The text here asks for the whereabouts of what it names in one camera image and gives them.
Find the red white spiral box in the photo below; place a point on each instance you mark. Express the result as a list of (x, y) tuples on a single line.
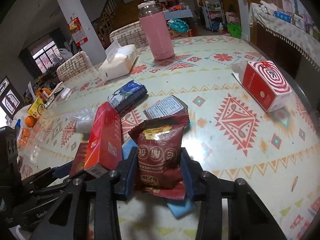
[(264, 82)]

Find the blue white tissue packet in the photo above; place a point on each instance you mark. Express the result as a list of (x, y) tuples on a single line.
[(127, 95)]

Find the clear plastic bag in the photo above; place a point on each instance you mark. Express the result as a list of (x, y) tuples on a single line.
[(83, 119)]

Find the orange fruit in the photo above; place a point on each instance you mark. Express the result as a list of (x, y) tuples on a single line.
[(30, 121)]

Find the blue box on sideboard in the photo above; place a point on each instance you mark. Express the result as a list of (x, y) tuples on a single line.
[(282, 16)]

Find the red wall calendar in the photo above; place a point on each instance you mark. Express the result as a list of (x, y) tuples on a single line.
[(77, 32)]

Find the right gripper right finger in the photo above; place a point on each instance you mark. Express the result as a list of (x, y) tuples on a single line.
[(248, 217)]

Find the dark red box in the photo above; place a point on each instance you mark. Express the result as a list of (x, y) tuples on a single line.
[(79, 160)]

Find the green bag on floor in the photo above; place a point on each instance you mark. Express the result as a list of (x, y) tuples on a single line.
[(234, 29)]

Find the pink thermos bottle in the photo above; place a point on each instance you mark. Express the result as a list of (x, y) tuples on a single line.
[(155, 28)]

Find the patterned chair behind bottle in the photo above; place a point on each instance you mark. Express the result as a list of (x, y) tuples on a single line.
[(130, 34)]

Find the white tissue pack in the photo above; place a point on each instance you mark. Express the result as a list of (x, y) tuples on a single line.
[(119, 60)]

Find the sideboard with lace cloth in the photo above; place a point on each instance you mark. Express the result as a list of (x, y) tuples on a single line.
[(289, 47)]

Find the red carton box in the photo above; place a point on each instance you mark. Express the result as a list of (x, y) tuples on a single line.
[(104, 150)]

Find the patterned chair near pillar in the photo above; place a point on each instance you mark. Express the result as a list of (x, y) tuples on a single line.
[(73, 66)]

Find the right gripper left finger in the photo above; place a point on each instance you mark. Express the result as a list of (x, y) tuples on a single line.
[(68, 218)]

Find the dark red snack bag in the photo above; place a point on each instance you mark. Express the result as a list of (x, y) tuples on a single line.
[(158, 153)]

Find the light blue packet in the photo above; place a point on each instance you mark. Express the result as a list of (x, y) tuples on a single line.
[(179, 208)]

